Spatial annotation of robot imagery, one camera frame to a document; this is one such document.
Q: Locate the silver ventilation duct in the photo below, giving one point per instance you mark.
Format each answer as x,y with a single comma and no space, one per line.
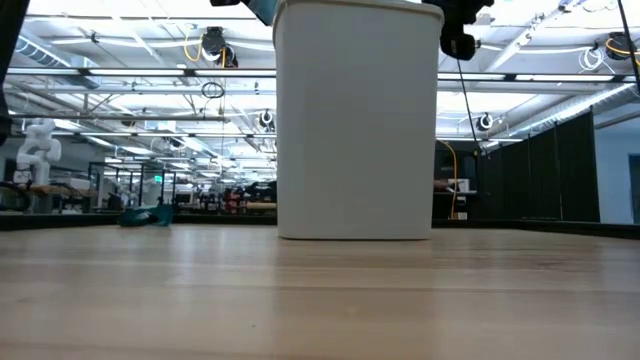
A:
590,102
50,57

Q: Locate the black partition screen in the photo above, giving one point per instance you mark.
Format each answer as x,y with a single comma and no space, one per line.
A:
550,170

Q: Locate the distant wooden workbench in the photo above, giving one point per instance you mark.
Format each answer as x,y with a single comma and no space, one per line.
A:
50,190

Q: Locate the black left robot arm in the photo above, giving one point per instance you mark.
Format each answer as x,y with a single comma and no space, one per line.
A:
10,50

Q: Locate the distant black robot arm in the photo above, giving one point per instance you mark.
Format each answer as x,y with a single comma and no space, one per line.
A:
260,190

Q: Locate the ceiling light rail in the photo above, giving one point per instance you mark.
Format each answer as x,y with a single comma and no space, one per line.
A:
140,72

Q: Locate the light blue bag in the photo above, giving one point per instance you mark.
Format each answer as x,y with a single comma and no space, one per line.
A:
265,10

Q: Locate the distant black shelving frame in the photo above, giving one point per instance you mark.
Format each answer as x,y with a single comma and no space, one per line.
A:
141,185

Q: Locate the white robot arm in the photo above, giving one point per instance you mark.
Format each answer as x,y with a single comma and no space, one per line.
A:
37,150

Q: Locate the small crumpled teal bag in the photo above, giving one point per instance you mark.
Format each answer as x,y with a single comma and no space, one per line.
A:
145,216

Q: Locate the white plastic trash bin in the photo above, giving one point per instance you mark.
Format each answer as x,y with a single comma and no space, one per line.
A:
355,125

